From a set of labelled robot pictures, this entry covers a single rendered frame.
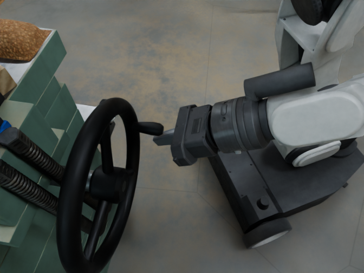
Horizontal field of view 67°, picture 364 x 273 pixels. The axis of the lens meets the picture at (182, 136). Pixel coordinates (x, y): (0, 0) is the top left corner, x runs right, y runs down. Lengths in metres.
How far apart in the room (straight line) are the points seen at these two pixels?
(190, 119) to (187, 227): 0.85
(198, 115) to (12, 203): 0.30
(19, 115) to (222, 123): 0.28
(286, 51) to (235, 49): 1.22
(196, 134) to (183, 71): 1.37
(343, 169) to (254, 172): 0.39
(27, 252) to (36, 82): 0.34
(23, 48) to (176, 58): 1.41
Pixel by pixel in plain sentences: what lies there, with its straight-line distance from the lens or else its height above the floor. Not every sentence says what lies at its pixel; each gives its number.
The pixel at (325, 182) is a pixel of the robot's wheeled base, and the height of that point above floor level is 0.17.
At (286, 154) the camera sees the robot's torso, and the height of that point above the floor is 0.30.
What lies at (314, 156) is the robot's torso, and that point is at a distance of 1.18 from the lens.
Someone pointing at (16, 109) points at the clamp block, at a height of 0.96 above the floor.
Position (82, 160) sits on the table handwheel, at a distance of 0.35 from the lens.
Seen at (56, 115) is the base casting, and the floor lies 0.77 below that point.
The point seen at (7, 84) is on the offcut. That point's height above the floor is 0.91.
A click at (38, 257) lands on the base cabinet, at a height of 0.60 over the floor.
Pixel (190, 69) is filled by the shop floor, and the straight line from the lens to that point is 1.82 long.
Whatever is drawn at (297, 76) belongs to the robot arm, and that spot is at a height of 0.97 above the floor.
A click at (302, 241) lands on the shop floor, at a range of 1.37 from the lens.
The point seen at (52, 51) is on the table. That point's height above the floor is 0.88.
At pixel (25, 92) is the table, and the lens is 0.56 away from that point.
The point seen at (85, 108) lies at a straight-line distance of 0.84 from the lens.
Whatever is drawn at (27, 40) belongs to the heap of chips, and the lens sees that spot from 0.59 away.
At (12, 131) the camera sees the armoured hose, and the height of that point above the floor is 0.97.
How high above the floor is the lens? 1.24
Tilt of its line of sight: 57 degrees down
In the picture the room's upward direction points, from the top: straight up
